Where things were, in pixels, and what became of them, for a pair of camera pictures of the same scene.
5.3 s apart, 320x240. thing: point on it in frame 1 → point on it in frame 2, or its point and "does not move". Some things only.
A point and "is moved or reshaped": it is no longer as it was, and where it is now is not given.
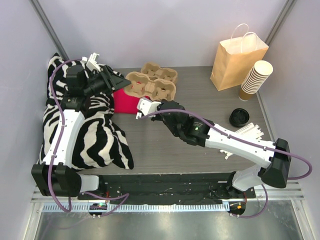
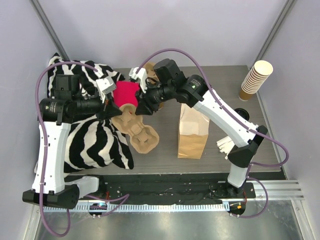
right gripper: (164, 110) → (142, 99)
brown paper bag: (234, 59) → (193, 129)
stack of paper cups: (258, 74) does not move
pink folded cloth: (124, 103) does not move
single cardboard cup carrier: (155, 89) is moved or reshaped
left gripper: (108, 79) → (104, 108)
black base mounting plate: (165, 189) does not move
